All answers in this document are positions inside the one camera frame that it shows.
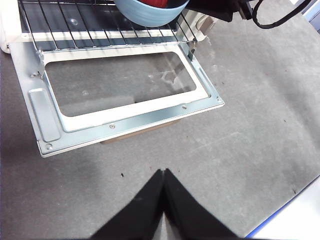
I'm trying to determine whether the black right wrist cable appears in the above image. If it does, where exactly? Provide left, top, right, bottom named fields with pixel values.
left=250, top=0, right=314, bottom=30

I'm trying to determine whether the beige timer knob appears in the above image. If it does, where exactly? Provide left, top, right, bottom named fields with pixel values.
left=196, top=15, right=217, bottom=36

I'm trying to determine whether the metal wire oven rack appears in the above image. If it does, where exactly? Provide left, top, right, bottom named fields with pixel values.
left=17, top=0, right=199, bottom=55

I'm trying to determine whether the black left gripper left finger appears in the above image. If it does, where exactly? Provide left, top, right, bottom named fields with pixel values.
left=89, top=168, right=165, bottom=240

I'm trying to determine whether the blue ribbed bowl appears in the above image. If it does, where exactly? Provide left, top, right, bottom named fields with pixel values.
left=113, top=0, right=190, bottom=28

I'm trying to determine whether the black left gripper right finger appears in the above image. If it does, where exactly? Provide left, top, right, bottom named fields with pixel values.
left=163, top=168, right=239, bottom=240

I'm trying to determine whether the oven door with beige handle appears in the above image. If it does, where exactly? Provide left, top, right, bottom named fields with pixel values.
left=7, top=40, right=225, bottom=159

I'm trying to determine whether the cream Toshiba toaster oven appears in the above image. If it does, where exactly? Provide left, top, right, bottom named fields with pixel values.
left=0, top=0, right=218, bottom=55

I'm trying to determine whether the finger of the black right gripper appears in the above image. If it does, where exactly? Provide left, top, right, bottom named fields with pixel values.
left=165, top=0, right=189, bottom=9
left=185, top=0, right=235, bottom=23

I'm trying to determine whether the red apple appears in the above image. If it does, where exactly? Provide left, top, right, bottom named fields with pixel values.
left=139, top=0, right=169, bottom=8

